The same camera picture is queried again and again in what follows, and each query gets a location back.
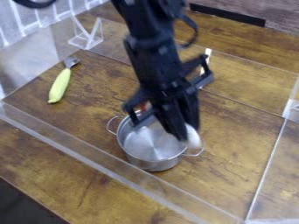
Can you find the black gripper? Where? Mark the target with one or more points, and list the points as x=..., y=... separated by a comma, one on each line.
x=168, y=84

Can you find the white plush mushroom red cap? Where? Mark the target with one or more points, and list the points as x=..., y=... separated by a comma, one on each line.
x=192, y=141

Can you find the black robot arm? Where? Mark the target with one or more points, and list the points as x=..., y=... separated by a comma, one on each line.
x=149, y=19

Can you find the silver metal pot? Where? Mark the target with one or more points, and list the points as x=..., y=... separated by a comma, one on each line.
x=151, y=149

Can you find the clear acrylic triangular stand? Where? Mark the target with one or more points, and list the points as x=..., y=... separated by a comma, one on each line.
x=87, y=39

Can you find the black bar on table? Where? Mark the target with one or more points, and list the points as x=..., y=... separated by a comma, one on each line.
x=245, y=19

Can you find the yellow handled metal peeler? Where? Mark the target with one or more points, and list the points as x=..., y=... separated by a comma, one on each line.
x=61, y=81

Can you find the clear acrylic tray wall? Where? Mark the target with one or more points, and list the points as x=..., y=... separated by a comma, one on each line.
x=167, y=194

